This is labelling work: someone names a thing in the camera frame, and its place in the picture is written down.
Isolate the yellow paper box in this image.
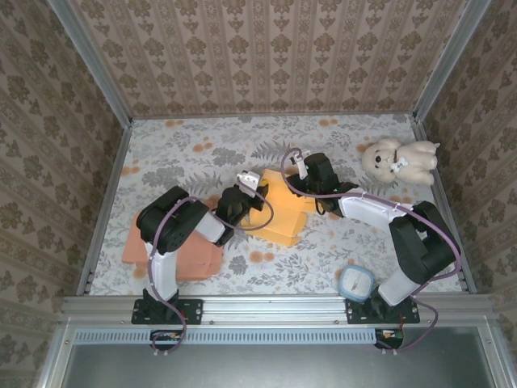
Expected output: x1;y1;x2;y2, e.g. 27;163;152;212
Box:
242;168;320;247

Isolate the orange paper box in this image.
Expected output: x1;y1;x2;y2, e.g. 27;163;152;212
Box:
122;209;225;280

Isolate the floral tablecloth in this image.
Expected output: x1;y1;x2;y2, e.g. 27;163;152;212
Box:
88;114;464;296

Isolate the cream plush dog toy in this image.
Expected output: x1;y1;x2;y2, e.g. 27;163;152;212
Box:
360;137;440;187

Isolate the small black controller board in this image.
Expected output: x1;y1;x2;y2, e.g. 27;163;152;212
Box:
375;327;405;349
151;329;183;351

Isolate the grey metal sheet panel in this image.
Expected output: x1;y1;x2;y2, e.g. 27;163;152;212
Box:
60;343;502;388

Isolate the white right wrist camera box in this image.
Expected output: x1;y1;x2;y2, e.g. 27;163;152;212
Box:
291;148;311;179

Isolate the aluminium front rail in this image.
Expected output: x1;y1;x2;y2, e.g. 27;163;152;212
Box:
60;293;500;327

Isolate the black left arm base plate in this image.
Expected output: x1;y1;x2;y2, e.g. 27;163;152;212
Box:
131;297;204;326

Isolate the aluminium side rail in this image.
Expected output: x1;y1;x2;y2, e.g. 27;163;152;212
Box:
410;116;477;294
76;120;132;296

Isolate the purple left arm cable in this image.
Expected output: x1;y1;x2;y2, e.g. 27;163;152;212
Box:
147;189;275;359

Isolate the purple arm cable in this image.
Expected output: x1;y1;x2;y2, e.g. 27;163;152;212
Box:
281;148;461;356
147;189;275;359

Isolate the slotted grey cable duct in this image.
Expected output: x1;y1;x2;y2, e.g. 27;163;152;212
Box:
74;327;379;345

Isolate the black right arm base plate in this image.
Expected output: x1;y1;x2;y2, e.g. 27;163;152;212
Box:
346;298;421;326

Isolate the aluminium corner post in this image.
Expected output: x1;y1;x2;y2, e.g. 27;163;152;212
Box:
48;0;134;129
411;0;492;122

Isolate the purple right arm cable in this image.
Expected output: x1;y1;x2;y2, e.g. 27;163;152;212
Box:
281;148;461;356

